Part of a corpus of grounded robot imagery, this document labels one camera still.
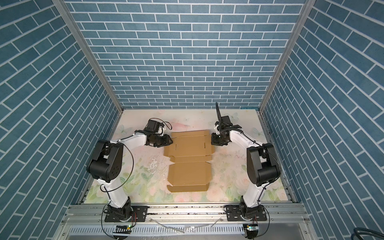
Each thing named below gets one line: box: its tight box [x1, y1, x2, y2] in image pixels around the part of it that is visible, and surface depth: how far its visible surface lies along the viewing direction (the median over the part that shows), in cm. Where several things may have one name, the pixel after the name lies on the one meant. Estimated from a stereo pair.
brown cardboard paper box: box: [163, 130, 215, 193], surface depth 93 cm
